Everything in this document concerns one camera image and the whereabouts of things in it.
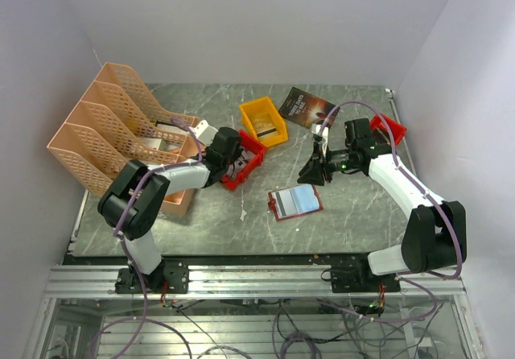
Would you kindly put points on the aluminium mounting rail frame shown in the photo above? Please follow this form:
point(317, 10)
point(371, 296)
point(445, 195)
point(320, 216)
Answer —
point(251, 277)

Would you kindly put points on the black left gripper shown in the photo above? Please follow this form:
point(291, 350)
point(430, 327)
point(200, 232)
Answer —
point(236, 152)

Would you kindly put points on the red plastic bin with cards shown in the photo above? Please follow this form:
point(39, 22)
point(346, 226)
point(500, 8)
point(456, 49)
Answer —
point(251, 157)

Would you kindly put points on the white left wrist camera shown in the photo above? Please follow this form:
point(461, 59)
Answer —
point(204, 132)

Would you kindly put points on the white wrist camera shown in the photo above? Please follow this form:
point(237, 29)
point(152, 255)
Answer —
point(320, 136)
point(204, 132)

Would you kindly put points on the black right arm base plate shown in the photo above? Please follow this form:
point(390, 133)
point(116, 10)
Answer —
point(351, 273)

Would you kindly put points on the peach plastic desk organizer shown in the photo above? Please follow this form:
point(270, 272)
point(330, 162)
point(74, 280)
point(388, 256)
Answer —
point(116, 120)

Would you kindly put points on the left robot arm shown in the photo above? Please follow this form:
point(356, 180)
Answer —
point(133, 200)

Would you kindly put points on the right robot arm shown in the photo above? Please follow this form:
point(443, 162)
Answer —
point(435, 235)

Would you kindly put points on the red plastic bin right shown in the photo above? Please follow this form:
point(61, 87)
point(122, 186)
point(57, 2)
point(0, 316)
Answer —
point(380, 128)

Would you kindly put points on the grey striped card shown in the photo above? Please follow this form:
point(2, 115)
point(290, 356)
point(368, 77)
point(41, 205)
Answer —
point(286, 203)

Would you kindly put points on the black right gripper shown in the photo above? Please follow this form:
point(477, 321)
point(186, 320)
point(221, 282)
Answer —
point(313, 171)

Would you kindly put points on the yellow plastic bin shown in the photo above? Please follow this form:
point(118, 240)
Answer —
point(250, 109)

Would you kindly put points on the gold card in yellow bin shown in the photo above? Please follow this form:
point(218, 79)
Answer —
point(264, 127)

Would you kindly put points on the dark booklet three days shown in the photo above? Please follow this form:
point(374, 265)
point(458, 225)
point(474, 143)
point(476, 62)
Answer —
point(304, 109)

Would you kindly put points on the red leather card holder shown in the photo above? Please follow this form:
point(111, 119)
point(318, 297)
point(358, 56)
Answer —
point(306, 198)

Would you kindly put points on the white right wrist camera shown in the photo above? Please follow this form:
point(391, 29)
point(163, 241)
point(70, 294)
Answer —
point(320, 136)

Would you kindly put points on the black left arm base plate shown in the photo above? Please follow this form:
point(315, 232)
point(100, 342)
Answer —
point(169, 276)

